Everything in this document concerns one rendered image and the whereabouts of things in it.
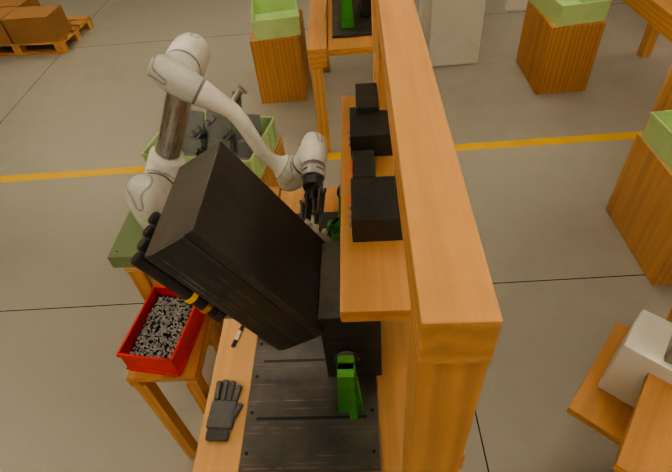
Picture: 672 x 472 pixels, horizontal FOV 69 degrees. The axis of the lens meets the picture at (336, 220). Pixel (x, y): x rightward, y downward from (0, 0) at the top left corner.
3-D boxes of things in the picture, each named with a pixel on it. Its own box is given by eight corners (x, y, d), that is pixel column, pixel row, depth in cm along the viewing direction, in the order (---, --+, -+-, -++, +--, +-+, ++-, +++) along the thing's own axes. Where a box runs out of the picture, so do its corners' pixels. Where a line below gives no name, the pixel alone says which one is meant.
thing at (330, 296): (327, 377, 162) (316, 319, 138) (329, 303, 184) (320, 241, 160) (382, 376, 161) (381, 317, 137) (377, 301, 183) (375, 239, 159)
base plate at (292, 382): (239, 473, 144) (237, 471, 143) (276, 217, 223) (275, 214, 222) (381, 471, 142) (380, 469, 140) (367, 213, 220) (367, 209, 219)
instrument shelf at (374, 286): (340, 323, 106) (339, 312, 103) (342, 105, 171) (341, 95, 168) (456, 319, 105) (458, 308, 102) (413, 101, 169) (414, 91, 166)
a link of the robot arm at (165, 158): (136, 192, 217) (152, 161, 232) (172, 204, 221) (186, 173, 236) (160, 42, 165) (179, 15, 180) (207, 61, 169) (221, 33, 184)
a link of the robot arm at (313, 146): (332, 164, 182) (315, 181, 192) (333, 132, 190) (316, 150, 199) (307, 154, 177) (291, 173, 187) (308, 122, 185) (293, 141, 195)
